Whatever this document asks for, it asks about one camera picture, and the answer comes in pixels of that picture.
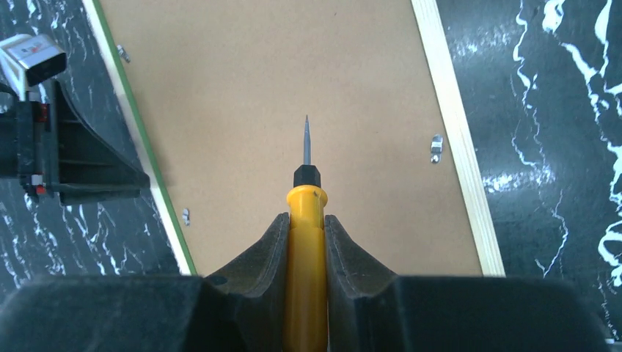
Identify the orange handled screwdriver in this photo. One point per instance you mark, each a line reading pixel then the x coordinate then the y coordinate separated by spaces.
pixel 306 313

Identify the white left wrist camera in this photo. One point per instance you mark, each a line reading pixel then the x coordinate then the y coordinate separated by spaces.
pixel 27 61

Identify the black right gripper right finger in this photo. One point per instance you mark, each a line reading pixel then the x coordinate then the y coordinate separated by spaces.
pixel 354 276

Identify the green picture frame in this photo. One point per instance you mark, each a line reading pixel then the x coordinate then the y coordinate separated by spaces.
pixel 216 95

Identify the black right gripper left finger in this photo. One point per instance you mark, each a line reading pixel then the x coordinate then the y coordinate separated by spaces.
pixel 247 295

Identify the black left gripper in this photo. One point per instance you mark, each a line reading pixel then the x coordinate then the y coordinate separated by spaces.
pixel 86 167

